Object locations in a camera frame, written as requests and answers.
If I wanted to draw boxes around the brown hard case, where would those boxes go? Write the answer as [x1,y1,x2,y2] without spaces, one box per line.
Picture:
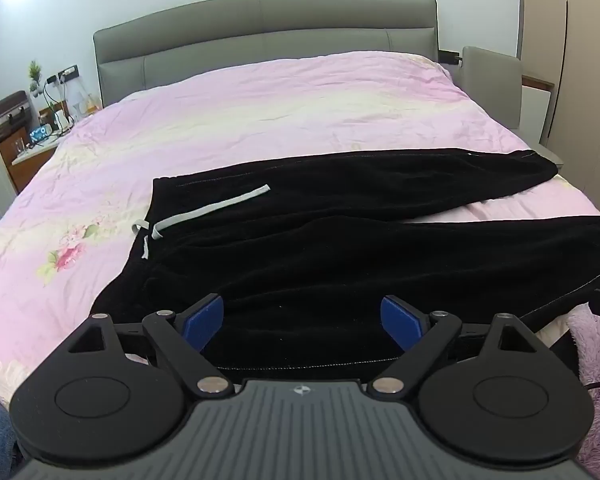
[0,91,32,155]

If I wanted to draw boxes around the purple fuzzy blanket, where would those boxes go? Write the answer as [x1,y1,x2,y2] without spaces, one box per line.
[566,304,600,480]

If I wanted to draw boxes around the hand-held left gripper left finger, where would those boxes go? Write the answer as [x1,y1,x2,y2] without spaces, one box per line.
[66,294,236,397]

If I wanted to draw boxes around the black charger cable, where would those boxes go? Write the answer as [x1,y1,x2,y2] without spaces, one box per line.
[42,76,66,137]

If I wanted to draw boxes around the wooden side desk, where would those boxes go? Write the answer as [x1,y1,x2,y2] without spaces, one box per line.
[4,127,67,195]

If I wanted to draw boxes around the pink floral bed blanket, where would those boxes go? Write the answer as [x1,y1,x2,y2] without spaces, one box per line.
[0,50,600,411]

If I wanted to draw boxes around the grey upholstered bed headboard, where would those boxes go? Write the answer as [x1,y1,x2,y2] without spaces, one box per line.
[93,0,440,108]

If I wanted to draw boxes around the black pants with grey drawstring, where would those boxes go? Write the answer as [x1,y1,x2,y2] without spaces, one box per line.
[89,147,600,382]

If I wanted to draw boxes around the small green potted plant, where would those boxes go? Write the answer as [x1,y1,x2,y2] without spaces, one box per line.
[27,60,44,97]

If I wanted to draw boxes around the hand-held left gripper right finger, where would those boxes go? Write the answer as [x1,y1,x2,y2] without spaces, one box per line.
[366,294,535,397]

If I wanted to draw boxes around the beige wardrobe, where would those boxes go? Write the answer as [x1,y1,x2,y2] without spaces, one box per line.
[519,0,600,213]

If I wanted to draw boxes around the white nightstand with wooden top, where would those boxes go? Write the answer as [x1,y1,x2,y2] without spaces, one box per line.
[521,75,554,149]

